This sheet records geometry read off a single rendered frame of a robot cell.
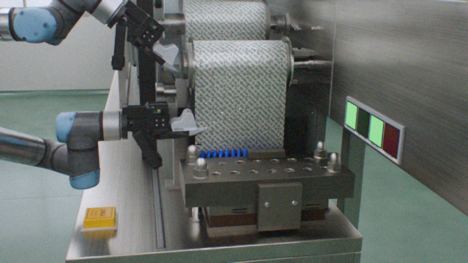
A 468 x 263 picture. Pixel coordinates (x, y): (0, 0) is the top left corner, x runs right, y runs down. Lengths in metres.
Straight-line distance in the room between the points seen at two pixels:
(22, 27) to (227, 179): 0.55
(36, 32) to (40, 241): 2.15
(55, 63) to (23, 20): 5.80
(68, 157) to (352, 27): 0.74
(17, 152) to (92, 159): 0.17
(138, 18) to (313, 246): 0.69
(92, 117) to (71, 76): 5.71
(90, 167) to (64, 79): 5.72
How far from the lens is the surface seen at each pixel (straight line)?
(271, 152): 1.27
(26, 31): 1.15
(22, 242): 3.18
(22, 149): 1.30
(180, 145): 1.37
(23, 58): 7.01
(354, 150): 1.57
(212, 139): 1.29
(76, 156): 1.27
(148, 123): 1.23
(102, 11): 1.26
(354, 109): 1.10
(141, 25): 1.26
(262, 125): 1.31
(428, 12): 0.87
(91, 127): 1.24
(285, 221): 1.18
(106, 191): 1.43
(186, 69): 1.27
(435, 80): 0.85
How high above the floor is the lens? 1.46
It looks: 16 degrees down
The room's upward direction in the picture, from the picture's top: 1 degrees clockwise
